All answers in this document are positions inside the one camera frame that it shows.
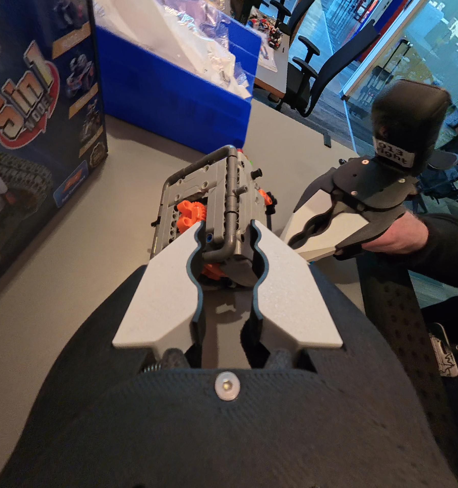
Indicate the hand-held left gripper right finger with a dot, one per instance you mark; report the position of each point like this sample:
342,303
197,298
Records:
297,305

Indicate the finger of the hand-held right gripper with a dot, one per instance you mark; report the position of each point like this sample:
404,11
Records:
332,236
307,209

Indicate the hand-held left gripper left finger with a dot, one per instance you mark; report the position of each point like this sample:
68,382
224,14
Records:
156,305

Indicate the grey building block model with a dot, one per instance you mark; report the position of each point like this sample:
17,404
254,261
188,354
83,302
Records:
190,179

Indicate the person's right forearm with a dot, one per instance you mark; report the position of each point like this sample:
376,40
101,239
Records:
450,247

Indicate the person's right hand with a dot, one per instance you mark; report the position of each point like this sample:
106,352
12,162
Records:
400,236

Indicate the black office chair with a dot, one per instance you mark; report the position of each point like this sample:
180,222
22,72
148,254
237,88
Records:
290,15
328,72

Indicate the black studded armrest pad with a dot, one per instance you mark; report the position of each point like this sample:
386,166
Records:
400,324

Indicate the blue bin with plastic bags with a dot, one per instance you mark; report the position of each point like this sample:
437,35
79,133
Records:
156,84

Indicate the toy kit cardboard box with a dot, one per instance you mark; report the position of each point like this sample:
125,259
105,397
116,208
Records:
23,152

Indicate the grey metal bracket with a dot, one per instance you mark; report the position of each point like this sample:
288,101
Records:
444,350

